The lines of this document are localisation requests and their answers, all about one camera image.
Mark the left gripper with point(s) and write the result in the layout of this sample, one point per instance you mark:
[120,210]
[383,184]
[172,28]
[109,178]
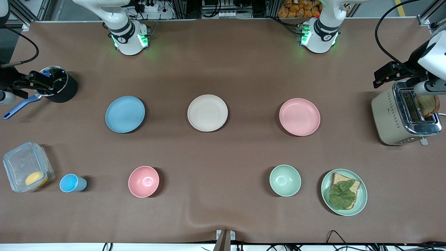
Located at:
[409,70]

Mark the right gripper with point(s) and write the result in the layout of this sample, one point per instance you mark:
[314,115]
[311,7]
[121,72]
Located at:
[7,78]

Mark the blue plate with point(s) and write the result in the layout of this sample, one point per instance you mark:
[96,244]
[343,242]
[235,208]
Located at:
[124,114]

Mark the pink plate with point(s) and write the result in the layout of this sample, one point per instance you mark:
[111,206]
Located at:
[299,116]

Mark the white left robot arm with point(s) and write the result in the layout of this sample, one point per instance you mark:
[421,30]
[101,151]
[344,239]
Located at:
[322,38]

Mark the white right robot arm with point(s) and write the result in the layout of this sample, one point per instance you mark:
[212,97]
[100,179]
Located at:
[127,38]

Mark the glass lid blue knob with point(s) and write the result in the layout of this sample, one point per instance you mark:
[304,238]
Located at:
[60,77]

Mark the beige chrome toaster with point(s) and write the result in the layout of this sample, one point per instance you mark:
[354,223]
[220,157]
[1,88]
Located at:
[386,118]

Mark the dark toast slice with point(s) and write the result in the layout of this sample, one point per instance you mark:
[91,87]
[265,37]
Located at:
[428,106]

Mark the clear plastic container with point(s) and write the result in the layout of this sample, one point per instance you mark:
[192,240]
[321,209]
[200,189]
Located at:
[21,164]

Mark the yellow round food piece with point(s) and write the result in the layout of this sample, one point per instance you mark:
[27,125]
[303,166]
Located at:
[35,178]

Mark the blue cup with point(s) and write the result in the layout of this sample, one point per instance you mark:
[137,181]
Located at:
[71,183]

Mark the orange packaged snacks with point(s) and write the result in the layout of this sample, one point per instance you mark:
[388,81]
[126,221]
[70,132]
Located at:
[299,8]

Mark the brown bread slice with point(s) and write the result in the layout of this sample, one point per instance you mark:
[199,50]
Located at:
[338,178]

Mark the green plate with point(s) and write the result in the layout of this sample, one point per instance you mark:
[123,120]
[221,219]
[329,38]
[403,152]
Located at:
[362,200]

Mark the green lettuce leaf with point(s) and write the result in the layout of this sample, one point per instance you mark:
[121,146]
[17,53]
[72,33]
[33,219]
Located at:
[341,197]

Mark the white power strip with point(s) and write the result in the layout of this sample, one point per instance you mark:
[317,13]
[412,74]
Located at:
[228,14]
[151,7]

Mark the pink bowl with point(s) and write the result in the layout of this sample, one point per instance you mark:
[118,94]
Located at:
[143,181]

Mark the green bowl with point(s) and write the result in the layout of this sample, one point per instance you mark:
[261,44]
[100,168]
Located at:
[285,180]

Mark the beige plate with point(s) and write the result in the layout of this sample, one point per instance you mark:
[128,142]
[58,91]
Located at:
[207,113]

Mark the brown table cloth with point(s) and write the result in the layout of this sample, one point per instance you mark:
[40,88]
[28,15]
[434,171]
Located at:
[209,157]

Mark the aluminium frame profile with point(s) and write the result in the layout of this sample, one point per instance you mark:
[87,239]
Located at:
[427,19]
[21,15]

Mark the metal table bracket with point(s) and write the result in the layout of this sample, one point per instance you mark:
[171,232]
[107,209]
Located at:
[224,240]

